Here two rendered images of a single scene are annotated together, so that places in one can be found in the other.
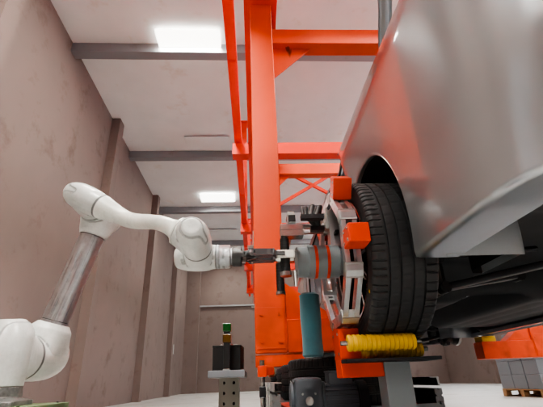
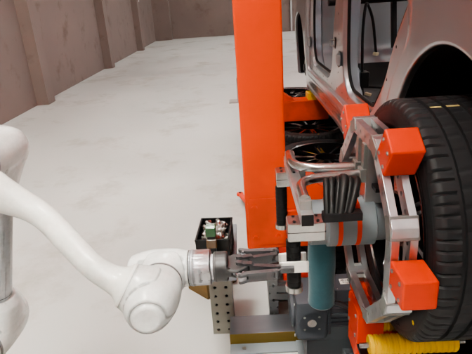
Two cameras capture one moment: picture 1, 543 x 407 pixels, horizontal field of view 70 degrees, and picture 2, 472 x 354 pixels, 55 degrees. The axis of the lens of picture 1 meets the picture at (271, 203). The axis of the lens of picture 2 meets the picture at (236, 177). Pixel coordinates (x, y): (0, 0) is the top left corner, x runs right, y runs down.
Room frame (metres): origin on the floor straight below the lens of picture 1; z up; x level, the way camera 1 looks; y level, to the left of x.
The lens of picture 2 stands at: (0.44, 0.01, 1.45)
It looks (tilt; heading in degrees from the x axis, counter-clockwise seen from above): 21 degrees down; 5
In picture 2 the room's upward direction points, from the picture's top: 4 degrees counter-clockwise
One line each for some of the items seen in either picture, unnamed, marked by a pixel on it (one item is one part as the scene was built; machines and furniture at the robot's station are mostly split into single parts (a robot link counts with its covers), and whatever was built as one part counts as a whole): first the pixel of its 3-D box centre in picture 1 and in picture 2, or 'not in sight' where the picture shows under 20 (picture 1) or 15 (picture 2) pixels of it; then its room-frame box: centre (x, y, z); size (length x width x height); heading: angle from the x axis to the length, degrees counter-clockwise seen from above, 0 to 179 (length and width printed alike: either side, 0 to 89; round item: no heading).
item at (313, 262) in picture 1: (320, 262); (344, 220); (1.60, -0.20, 0.85); 0.21 x 0.14 x 0.14; 93
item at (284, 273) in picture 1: (284, 256); (293, 263); (1.42, -0.04, 0.83); 0.04 x 0.04 x 0.16
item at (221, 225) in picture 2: (229, 357); (215, 239); (2.11, 0.25, 0.51); 0.20 x 0.14 x 0.13; 0
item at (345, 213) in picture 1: (337, 261); (369, 218); (1.60, -0.27, 0.85); 0.54 x 0.07 x 0.54; 3
